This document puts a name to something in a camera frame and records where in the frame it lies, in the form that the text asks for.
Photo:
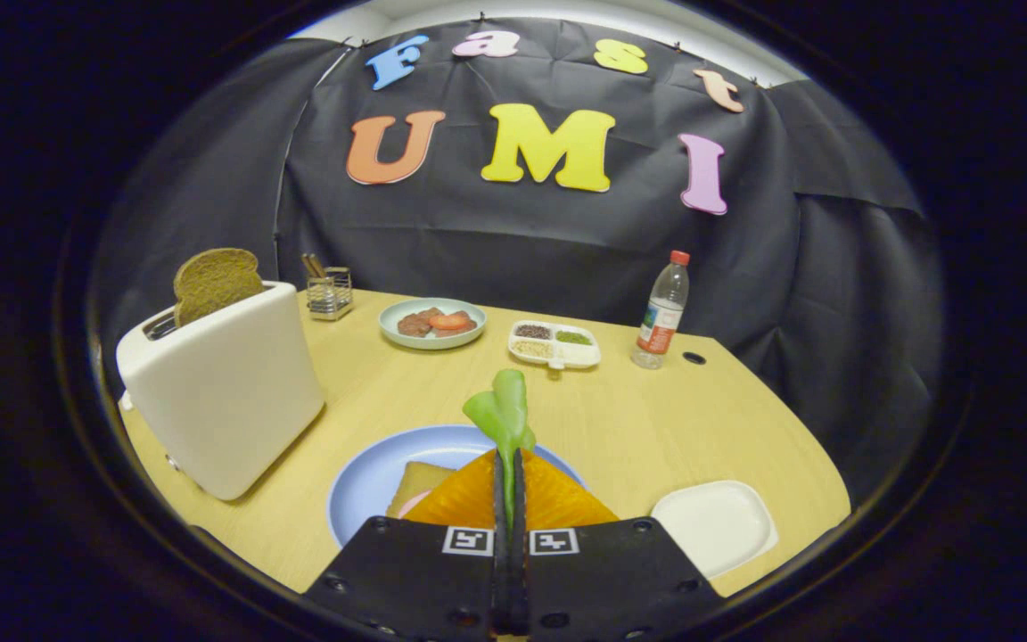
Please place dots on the white toaster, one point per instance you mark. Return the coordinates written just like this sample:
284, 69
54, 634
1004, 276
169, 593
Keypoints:
228, 392

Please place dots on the brown bread slice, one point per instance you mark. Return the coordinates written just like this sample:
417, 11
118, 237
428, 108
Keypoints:
215, 281
424, 477

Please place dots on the red tomato slice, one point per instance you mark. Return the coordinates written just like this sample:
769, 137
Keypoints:
453, 320

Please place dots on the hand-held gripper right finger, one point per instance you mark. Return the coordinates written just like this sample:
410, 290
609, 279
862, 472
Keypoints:
620, 580

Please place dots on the pale green round plate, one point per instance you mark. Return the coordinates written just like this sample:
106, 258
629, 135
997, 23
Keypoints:
393, 334

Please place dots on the pink ham slice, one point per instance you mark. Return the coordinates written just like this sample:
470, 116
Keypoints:
411, 505

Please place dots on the wooden chopsticks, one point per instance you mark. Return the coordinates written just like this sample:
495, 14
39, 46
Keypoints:
312, 265

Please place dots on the clear plastic water bottle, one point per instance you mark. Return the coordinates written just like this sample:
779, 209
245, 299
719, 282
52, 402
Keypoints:
659, 321

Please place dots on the white square plate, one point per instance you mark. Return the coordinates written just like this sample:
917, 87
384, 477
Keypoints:
714, 526

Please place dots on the white divided seasoning dish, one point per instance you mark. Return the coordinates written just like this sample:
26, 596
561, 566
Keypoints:
578, 355

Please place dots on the brown meat patty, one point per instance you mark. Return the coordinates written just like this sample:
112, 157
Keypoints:
413, 325

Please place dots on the blue round plate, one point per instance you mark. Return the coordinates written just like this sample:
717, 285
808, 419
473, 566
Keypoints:
371, 481

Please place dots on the green lettuce leaf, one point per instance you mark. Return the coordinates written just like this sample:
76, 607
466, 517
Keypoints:
505, 410

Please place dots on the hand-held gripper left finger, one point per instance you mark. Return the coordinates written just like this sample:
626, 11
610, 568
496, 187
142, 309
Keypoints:
406, 580

